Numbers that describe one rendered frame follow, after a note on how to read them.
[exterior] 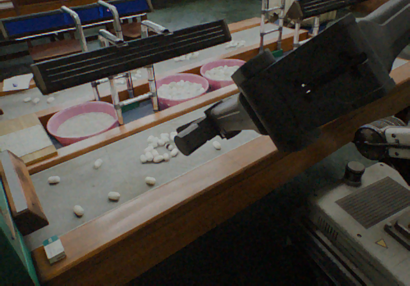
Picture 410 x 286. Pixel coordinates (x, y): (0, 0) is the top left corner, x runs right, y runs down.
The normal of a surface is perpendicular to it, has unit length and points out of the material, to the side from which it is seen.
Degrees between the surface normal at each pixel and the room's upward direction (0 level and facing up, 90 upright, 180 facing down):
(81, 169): 0
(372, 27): 48
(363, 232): 1
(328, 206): 0
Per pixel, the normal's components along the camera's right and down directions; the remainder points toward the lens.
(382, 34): 0.47, -0.26
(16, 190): -0.04, -0.83
